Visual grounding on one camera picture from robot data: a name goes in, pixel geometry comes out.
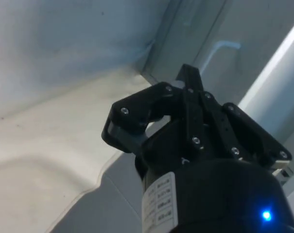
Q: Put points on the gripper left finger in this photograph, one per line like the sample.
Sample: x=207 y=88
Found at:
x=137 y=104

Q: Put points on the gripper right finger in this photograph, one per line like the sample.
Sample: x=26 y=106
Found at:
x=253 y=131

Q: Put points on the white drawer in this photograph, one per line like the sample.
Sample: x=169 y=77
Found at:
x=278 y=72

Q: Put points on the white chest of drawers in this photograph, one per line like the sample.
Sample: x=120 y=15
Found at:
x=205 y=29

